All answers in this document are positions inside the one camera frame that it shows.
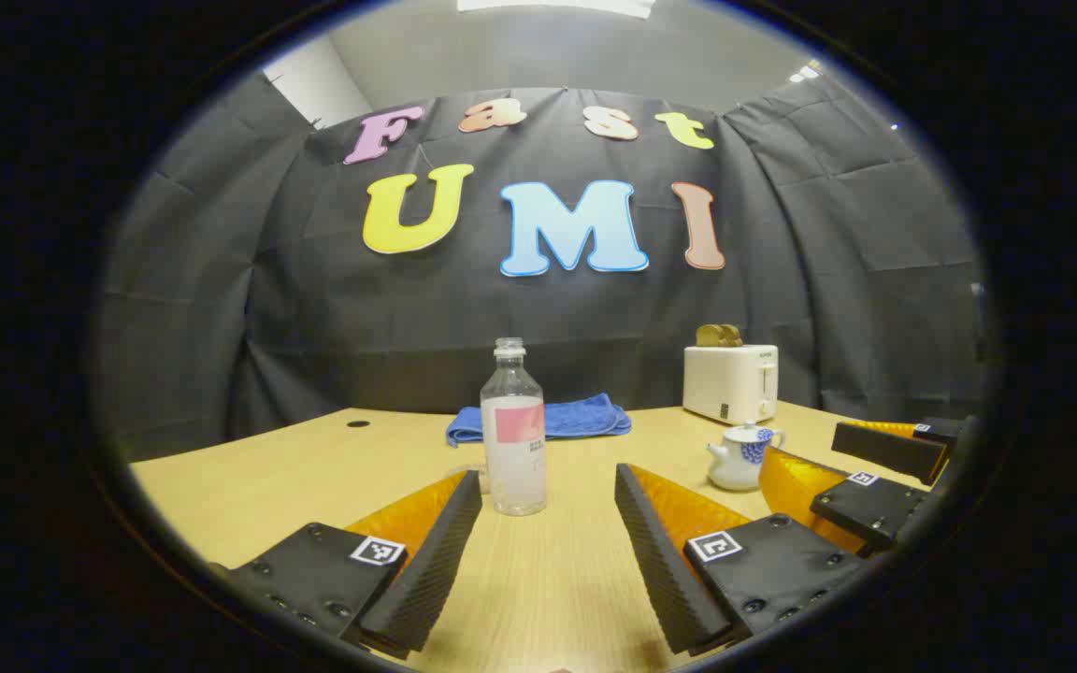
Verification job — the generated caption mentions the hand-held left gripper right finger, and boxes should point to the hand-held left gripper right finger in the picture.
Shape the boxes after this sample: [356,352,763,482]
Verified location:
[613,463,869,657]

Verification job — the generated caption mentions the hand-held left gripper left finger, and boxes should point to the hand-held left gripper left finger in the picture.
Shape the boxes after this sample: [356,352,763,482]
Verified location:
[216,469,483,661]

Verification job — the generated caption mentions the white blue teacup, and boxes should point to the white blue teacup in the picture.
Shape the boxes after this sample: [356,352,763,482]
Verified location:
[707,421,785,493]

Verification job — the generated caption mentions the clear water bottle pink label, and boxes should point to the clear water bottle pink label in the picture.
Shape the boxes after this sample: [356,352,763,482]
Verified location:
[480,337,548,517]

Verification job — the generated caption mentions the white toaster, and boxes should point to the white toaster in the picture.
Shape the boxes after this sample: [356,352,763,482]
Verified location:
[682,344,780,426]

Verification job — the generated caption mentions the blue folded towel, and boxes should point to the blue folded towel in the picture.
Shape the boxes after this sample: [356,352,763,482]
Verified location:
[446,393,633,448]

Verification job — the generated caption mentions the black backdrop cloth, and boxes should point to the black backdrop cloth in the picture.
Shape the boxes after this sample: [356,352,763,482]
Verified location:
[94,70,993,464]

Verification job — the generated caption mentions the ceiling light panel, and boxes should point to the ceiling light panel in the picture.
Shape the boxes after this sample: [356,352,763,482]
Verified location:
[457,0,656,20]

